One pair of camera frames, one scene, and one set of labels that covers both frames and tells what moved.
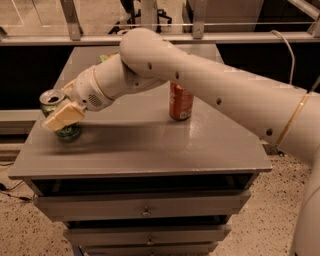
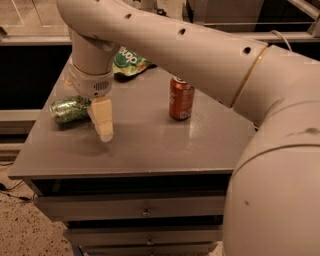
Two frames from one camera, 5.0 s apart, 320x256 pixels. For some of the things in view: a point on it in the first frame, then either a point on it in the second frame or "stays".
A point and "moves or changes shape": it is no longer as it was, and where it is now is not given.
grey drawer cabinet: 138,183 stays
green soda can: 50,101 moves or changes shape
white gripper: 86,89 to 90,84
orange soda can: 180,102 stays
